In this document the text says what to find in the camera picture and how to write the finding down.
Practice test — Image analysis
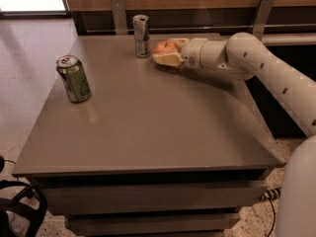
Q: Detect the black cable on floor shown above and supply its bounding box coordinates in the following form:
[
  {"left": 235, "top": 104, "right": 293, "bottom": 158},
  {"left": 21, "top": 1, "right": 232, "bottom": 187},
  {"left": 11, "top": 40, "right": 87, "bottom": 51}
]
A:
[{"left": 265, "top": 197, "right": 277, "bottom": 237}]

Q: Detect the black white striped cable plug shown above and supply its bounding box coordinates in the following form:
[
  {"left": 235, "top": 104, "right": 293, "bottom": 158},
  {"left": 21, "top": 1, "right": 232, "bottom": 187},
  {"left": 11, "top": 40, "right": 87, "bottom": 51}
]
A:
[{"left": 259, "top": 188, "right": 281, "bottom": 202}]

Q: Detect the metal bracket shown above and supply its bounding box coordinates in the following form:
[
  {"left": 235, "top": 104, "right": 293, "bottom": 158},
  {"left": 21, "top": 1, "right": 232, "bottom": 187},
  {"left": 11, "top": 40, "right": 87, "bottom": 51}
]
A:
[
  {"left": 111, "top": 0, "right": 128, "bottom": 35},
  {"left": 252, "top": 0, "right": 275, "bottom": 40}
]

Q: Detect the red yellow apple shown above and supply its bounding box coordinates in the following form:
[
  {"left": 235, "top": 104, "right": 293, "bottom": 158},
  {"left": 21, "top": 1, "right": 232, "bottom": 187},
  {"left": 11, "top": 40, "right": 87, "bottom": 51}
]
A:
[{"left": 154, "top": 39, "right": 177, "bottom": 53}]

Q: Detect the grey lower drawer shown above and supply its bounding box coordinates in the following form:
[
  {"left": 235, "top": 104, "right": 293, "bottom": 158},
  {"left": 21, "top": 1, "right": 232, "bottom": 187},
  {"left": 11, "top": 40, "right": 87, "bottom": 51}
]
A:
[{"left": 66, "top": 213, "right": 240, "bottom": 236}]

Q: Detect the left metal bracket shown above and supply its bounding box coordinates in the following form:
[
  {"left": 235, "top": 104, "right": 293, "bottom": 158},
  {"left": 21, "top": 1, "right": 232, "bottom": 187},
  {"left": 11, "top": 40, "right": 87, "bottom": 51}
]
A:
[{"left": 111, "top": 0, "right": 128, "bottom": 35}]

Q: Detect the right metal bracket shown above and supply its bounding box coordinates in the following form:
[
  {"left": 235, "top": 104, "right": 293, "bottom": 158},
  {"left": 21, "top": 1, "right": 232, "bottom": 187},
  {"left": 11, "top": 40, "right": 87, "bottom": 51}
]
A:
[{"left": 252, "top": 0, "right": 275, "bottom": 40}]

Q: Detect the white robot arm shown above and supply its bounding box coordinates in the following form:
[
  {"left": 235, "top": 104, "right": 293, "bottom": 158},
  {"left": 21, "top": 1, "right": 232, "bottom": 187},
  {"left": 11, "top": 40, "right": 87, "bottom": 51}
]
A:
[{"left": 153, "top": 33, "right": 316, "bottom": 237}]

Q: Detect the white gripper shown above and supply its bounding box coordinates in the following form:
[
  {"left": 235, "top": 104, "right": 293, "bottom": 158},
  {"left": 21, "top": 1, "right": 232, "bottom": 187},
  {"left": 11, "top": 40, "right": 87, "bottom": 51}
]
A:
[{"left": 153, "top": 38, "right": 207, "bottom": 68}]

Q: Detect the grey upper drawer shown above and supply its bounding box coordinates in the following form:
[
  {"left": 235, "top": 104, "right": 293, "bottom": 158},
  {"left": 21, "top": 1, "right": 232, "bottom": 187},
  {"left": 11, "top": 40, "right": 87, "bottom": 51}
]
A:
[{"left": 43, "top": 181, "right": 266, "bottom": 215}]

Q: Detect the horizontal metal rail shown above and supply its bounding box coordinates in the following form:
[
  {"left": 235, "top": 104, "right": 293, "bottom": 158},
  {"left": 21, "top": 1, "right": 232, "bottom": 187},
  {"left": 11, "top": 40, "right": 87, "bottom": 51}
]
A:
[{"left": 86, "top": 23, "right": 316, "bottom": 34}]

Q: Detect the green soda can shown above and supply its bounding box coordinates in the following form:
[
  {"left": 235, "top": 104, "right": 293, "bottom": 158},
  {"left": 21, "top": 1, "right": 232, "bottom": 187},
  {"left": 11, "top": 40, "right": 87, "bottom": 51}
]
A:
[{"left": 56, "top": 54, "right": 91, "bottom": 103}]

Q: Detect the grey drawer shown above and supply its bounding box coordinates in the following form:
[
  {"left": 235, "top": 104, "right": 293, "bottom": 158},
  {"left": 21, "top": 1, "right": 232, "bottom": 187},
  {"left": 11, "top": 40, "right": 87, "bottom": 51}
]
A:
[
  {"left": 43, "top": 181, "right": 266, "bottom": 215},
  {"left": 66, "top": 213, "right": 240, "bottom": 236}
]

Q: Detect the silver blue redbull can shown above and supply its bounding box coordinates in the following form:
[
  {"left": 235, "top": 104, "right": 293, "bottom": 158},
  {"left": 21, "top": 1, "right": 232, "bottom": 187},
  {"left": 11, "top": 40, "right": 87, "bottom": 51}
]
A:
[{"left": 133, "top": 15, "right": 150, "bottom": 58}]

